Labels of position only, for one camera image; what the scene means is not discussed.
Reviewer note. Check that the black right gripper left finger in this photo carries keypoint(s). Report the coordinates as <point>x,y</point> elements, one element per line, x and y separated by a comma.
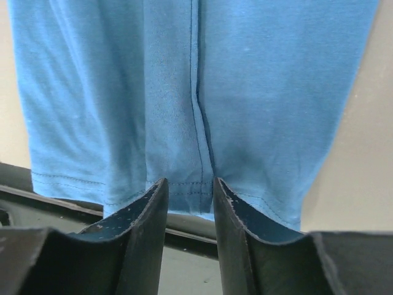
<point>123,252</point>

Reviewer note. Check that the blue t shirt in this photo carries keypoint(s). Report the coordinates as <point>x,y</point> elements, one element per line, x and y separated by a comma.
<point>118,94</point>

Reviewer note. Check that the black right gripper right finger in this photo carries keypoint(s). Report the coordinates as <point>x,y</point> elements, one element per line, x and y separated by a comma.
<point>256,254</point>

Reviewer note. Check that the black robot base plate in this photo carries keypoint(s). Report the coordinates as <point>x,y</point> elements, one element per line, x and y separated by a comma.
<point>186,233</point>

